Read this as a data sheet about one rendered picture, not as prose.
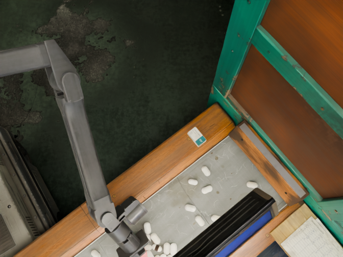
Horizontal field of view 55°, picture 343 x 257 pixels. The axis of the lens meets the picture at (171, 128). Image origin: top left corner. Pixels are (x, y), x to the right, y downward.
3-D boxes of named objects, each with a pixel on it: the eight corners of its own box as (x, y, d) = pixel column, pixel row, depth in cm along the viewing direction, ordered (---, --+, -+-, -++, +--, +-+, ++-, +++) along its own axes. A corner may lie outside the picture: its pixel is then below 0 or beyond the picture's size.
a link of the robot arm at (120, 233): (99, 225, 96) (107, 234, 91) (117, 208, 98) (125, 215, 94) (113, 239, 99) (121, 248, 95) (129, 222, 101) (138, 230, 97)
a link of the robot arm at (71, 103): (45, 74, 84) (56, 75, 75) (67, 69, 87) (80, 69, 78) (89, 219, 97) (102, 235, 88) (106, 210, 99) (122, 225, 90)
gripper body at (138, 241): (152, 244, 99) (139, 229, 95) (124, 266, 97) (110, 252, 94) (145, 231, 104) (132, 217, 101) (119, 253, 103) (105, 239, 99)
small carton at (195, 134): (187, 133, 114) (187, 132, 112) (195, 127, 115) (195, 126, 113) (198, 147, 113) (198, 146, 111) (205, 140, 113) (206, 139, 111)
